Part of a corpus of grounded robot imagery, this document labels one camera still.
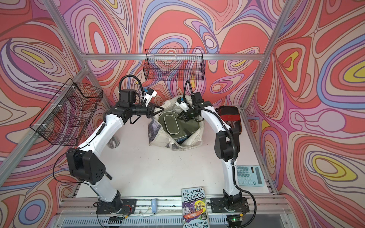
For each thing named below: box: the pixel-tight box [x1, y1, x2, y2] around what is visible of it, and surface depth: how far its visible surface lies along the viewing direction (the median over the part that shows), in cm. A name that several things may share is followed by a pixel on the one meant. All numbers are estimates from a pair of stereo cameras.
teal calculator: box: [236, 164, 265, 187], surface depth 82 cm
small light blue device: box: [151, 198, 157, 214], surface depth 73 cm
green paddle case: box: [158, 110, 201, 139], surface depth 88 cm
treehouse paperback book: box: [181, 186, 210, 228], surface depth 72 cm
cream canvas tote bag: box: [147, 95, 204, 151], surface depth 80 cm
